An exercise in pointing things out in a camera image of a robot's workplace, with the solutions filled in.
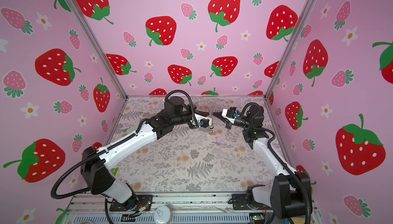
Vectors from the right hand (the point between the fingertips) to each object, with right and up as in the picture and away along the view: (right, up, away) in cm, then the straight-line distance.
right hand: (213, 113), depth 72 cm
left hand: (-3, +2, 0) cm, 4 cm away
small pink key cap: (+5, -18, +25) cm, 32 cm away
